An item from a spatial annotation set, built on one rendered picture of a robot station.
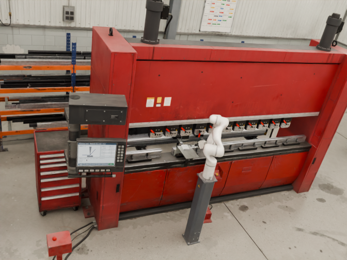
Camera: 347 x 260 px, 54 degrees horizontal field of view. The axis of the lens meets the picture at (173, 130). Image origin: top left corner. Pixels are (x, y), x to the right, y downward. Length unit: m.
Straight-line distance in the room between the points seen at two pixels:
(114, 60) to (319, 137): 3.42
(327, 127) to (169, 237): 2.76
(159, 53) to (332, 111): 2.79
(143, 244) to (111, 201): 0.67
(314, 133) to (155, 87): 2.78
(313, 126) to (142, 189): 2.78
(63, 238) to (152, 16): 2.27
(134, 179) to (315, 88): 2.79
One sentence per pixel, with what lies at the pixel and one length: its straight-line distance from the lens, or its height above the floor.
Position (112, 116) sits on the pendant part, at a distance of 3.08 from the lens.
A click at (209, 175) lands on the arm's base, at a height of 1.07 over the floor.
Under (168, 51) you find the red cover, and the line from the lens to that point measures 3.67.
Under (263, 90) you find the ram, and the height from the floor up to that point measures 1.78.
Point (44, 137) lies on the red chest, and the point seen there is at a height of 0.98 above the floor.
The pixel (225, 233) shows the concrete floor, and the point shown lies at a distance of 4.83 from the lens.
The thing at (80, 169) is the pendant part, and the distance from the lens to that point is 3.35.
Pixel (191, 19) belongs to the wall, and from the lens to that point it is 8.72.
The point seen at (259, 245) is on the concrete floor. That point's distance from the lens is 4.87.
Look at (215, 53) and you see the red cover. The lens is 3.93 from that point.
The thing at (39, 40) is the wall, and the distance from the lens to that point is 7.87.
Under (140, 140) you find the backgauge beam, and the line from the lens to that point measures 4.43.
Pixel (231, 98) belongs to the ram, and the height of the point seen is 1.67.
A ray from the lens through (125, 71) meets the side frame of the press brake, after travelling 3.37.
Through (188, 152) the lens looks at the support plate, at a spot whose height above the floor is 1.00.
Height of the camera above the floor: 3.31
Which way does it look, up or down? 29 degrees down
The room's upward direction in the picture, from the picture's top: 11 degrees clockwise
